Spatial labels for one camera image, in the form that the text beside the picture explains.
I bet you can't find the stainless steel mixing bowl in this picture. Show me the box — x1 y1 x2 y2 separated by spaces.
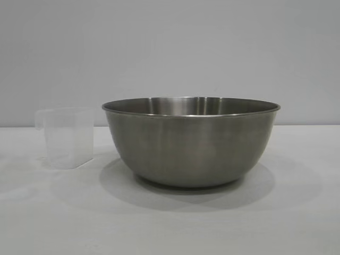
101 97 282 189

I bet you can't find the clear plastic measuring cup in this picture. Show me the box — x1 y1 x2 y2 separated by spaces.
36 107 95 169

